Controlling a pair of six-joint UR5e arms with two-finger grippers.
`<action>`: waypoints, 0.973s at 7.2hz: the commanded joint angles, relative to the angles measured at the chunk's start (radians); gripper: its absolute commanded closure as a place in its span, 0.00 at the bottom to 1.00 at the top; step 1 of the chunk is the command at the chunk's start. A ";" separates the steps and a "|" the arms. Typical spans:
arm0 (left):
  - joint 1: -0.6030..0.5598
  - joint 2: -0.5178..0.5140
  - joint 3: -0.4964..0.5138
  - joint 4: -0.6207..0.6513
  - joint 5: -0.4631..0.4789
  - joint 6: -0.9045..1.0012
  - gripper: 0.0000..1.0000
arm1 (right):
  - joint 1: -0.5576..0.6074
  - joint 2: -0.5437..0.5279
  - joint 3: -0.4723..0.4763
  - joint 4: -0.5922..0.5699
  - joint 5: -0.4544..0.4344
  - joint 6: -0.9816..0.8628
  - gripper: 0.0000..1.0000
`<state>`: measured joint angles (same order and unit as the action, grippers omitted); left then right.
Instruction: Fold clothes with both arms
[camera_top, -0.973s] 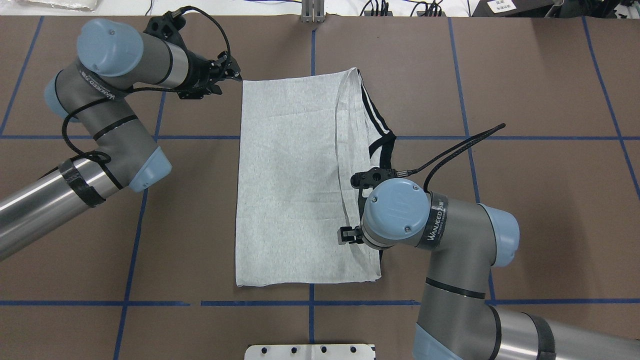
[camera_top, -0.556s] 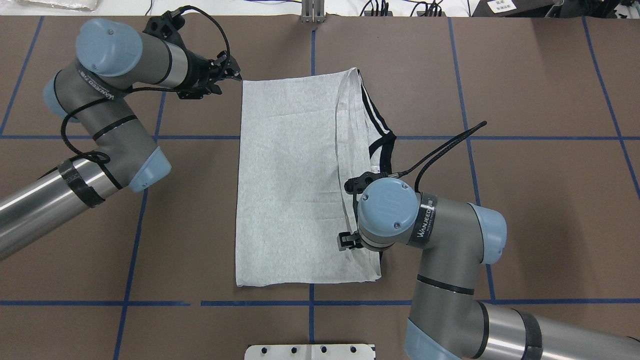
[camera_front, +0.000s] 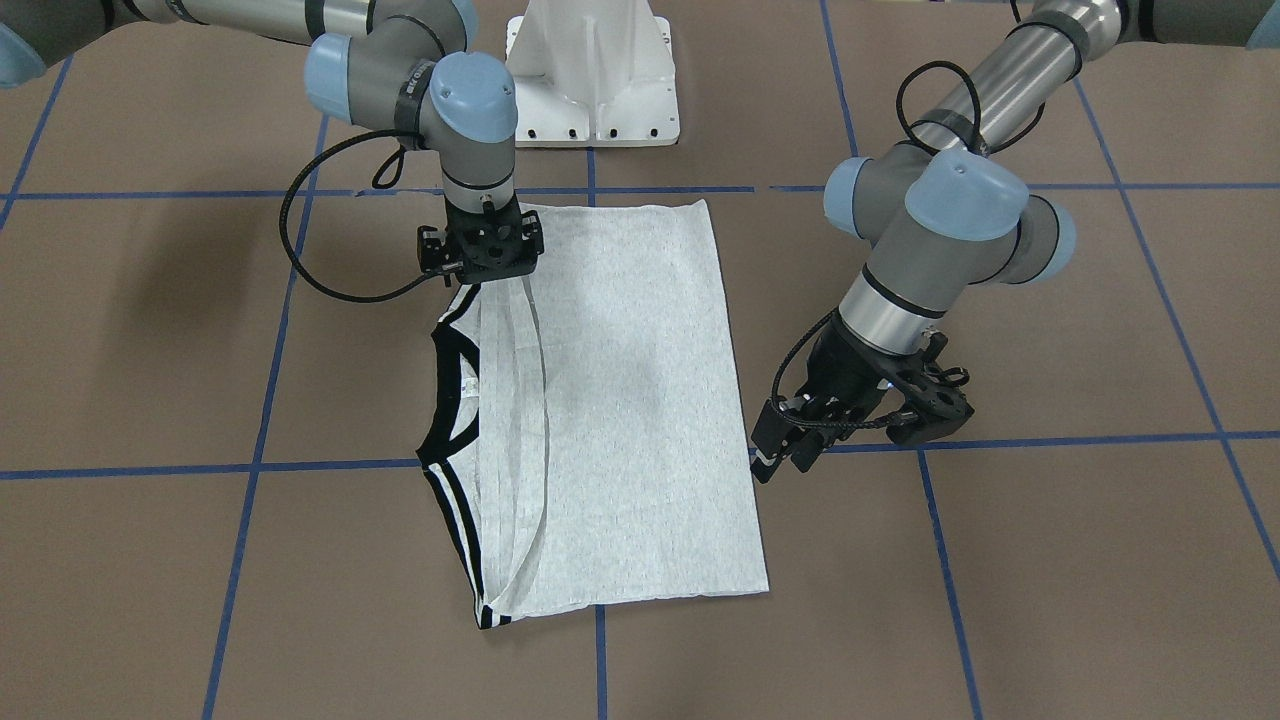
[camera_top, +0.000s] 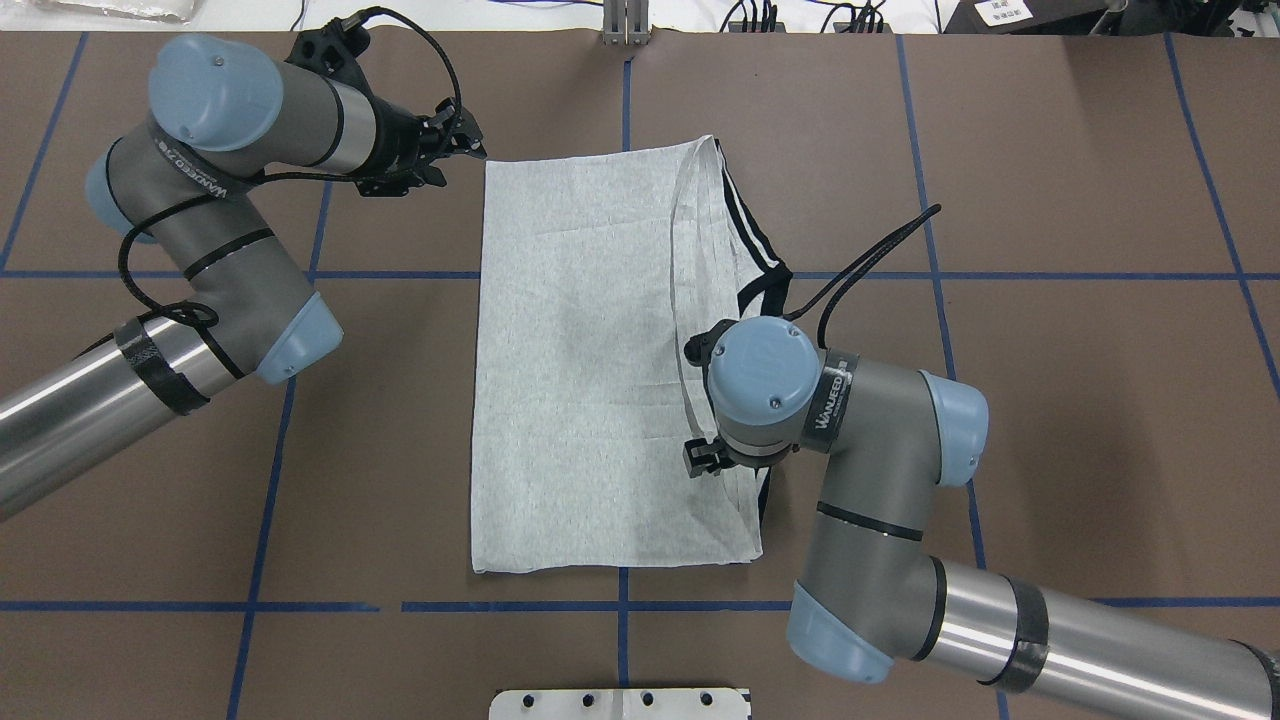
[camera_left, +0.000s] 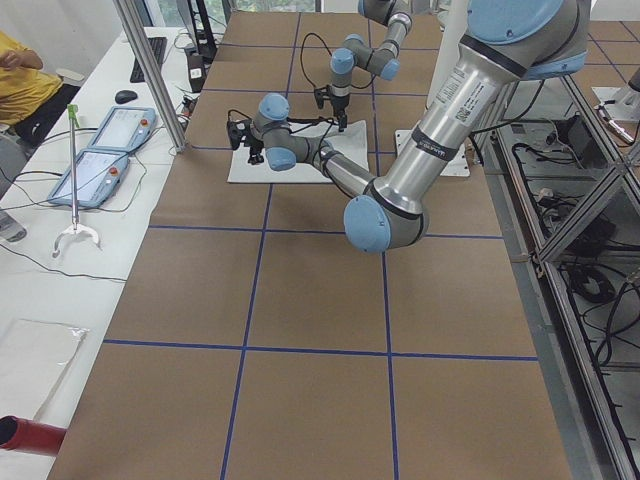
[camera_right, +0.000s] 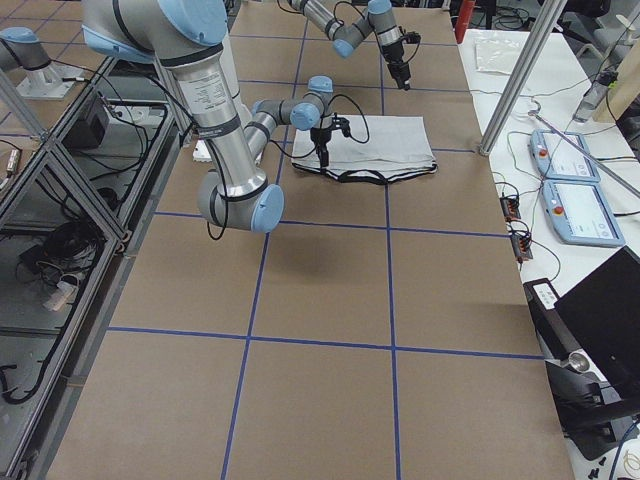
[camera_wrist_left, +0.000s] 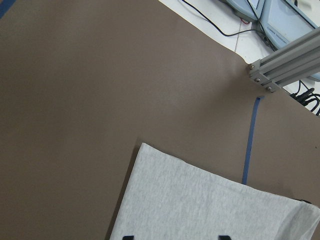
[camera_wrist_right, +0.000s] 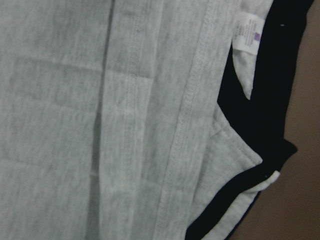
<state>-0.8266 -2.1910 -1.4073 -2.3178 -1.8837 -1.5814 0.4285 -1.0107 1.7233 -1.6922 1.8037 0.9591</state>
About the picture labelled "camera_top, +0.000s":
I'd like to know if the clear plastic bag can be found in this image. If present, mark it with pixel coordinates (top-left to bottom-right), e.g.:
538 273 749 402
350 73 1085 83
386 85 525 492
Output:
32 1 204 24

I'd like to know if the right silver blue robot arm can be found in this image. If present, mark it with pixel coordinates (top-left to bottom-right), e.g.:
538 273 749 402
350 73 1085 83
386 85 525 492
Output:
684 316 1277 719

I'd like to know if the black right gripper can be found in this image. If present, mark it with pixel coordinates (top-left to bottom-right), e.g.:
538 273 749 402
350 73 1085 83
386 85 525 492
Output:
684 320 791 477

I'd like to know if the aluminium frame post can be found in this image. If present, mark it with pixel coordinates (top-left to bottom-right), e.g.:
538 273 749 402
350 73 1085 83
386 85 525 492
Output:
600 0 652 47

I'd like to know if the black left braided cable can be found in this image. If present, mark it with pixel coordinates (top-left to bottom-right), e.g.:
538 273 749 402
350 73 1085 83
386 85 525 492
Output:
116 8 466 331

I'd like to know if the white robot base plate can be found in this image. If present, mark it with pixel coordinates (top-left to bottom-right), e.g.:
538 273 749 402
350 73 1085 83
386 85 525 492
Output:
488 687 753 719

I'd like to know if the grey cartoon print t-shirt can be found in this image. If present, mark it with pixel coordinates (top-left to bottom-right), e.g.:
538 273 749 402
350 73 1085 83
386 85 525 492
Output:
470 135 787 574

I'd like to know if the black braided cable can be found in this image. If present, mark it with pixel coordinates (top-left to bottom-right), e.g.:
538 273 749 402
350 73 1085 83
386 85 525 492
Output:
116 8 466 331
783 202 943 346

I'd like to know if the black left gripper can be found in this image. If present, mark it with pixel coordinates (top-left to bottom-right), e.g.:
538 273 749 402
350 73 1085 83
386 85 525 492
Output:
288 26 488 197

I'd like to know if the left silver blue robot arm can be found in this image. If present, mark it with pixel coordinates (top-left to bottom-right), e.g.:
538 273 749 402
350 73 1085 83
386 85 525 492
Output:
1 6 486 519

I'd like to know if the black right braided cable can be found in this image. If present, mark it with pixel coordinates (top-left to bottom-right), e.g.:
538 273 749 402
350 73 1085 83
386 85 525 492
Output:
783 202 943 346

